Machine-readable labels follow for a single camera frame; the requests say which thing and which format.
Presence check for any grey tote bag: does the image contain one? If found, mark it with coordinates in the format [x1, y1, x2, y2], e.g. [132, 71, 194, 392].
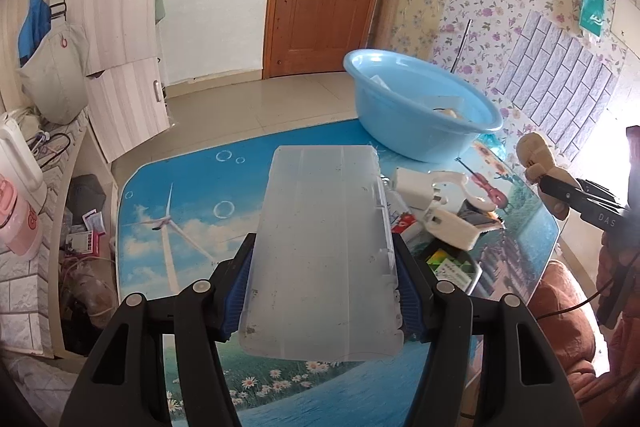
[19, 23, 91, 126]

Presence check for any white charger plug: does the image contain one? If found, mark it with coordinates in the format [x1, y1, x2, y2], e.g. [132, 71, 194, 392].
[390, 167, 441, 210]

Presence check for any pink cup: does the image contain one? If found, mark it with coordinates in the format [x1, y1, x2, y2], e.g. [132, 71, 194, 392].
[0, 174, 41, 258]

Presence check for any grey bin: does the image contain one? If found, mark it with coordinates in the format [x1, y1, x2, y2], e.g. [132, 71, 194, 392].
[66, 174, 107, 228]

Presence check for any teal packet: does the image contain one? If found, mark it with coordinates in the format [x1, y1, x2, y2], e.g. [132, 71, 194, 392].
[577, 0, 613, 42]

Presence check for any white plastic hook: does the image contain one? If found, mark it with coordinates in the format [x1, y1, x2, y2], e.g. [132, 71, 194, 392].
[430, 171, 501, 212]

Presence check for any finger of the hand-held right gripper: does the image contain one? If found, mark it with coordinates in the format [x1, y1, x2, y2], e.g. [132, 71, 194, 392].
[537, 174, 626, 212]

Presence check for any black cable loop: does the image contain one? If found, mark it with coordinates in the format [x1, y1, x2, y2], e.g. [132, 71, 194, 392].
[27, 132, 73, 170]

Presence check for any scenic print desktop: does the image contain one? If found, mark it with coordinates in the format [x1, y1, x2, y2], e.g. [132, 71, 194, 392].
[114, 109, 560, 427]

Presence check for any white wardrobe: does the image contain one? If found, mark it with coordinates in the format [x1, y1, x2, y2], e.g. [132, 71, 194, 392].
[0, 0, 173, 165]

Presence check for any white plush toy yellow collar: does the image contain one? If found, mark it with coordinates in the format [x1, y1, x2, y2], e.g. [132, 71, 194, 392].
[432, 106, 473, 122]

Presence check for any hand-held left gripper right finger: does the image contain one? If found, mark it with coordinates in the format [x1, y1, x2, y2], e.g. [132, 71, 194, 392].
[390, 232, 586, 427]

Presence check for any light blue plastic basin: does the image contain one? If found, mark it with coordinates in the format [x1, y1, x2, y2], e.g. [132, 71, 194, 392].
[343, 49, 504, 164]

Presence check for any person's right forearm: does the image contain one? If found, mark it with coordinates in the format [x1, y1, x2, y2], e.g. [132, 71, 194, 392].
[597, 227, 640, 413]

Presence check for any black lotion bottle green label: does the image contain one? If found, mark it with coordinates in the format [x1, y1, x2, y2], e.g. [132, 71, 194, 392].
[415, 239, 483, 295]

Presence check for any beige plush toy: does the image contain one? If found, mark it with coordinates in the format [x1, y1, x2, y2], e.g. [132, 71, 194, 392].
[516, 132, 576, 222]

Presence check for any clear glass bottle silver cap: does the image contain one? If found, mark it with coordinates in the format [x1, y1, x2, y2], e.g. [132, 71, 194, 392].
[382, 184, 421, 238]

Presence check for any translucent plastic lid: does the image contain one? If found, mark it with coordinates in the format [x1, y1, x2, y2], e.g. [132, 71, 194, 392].
[237, 145, 405, 363]

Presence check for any dark wrapper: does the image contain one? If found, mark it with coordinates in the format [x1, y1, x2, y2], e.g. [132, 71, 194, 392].
[457, 199, 503, 228]

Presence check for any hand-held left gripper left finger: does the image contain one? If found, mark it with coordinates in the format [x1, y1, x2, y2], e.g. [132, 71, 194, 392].
[59, 232, 258, 427]

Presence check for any grey brick wall panel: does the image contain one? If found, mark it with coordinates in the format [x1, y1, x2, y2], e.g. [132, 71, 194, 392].
[492, 9, 628, 158]

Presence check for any reddish brown blanket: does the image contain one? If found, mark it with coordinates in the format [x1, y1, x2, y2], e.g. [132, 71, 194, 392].
[527, 257, 603, 380]

